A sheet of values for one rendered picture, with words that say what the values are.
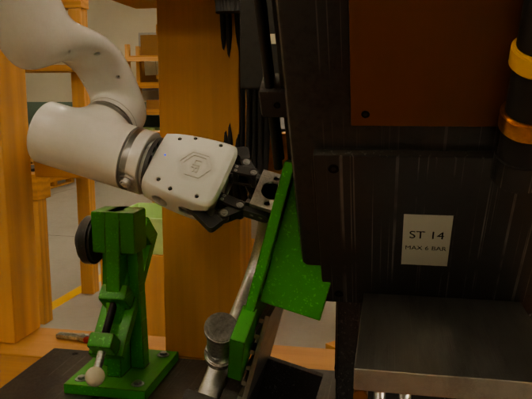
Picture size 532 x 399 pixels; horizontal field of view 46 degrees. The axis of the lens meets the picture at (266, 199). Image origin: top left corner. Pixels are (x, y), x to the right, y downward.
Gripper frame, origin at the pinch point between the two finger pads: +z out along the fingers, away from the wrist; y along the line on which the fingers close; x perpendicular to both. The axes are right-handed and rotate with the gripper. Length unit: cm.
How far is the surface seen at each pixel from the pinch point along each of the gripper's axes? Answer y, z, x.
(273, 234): -9.5, 3.6, -8.9
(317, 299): -12.8, 10.0, -4.0
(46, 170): 13, -47, 34
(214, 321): -17.6, -0.2, -0.3
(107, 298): -11.4, -20.3, 21.7
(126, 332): -14.6, -16.0, 24.1
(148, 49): 683, -413, 730
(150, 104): 581, -366, 746
